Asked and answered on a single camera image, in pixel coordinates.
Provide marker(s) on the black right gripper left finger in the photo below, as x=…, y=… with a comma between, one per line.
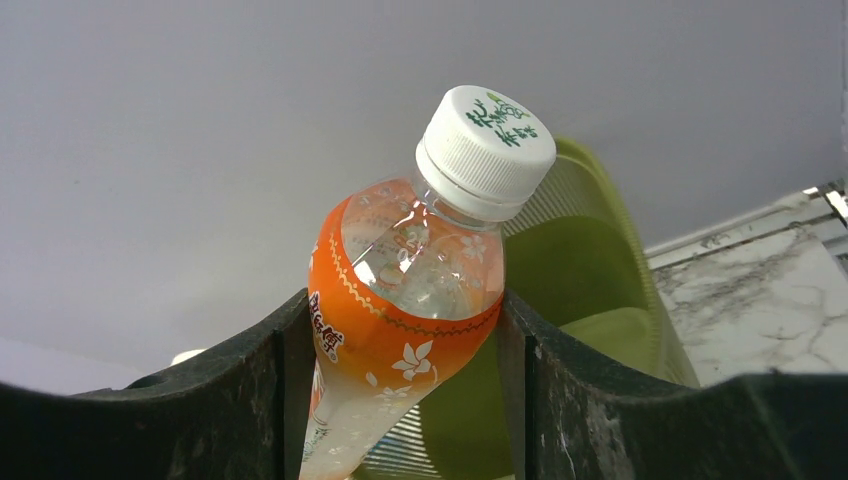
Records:
x=238, y=410

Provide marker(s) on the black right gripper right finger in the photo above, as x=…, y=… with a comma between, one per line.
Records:
x=575, y=413

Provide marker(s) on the orange label tea bottle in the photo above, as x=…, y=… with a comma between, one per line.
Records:
x=407, y=276

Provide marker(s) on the green mesh waste bin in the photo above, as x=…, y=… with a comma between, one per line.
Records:
x=575, y=257

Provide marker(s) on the aluminium table frame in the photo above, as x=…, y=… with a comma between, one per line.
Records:
x=820, y=210

